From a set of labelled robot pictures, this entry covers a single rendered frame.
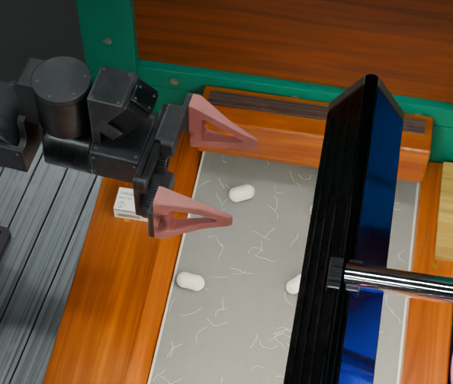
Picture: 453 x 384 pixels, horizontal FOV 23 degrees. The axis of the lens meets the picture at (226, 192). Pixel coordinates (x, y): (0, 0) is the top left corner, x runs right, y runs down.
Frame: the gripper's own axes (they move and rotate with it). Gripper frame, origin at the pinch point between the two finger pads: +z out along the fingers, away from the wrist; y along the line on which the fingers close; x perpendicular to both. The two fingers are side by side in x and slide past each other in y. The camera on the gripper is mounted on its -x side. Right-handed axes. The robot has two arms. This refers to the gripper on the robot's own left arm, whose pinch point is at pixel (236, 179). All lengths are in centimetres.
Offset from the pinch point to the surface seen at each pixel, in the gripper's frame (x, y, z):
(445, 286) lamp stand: -5.2, -9.5, 21.7
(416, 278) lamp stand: -5.2, -9.3, 19.1
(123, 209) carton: 29.0, 10.9, -17.5
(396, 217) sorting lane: 33.1, 22.1, 16.6
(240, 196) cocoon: 31.7, 18.8, -4.0
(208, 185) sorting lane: 33.4, 20.3, -8.9
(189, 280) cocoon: 31.4, 4.4, -6.8
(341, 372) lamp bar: -3.6, -19.4, 14.5
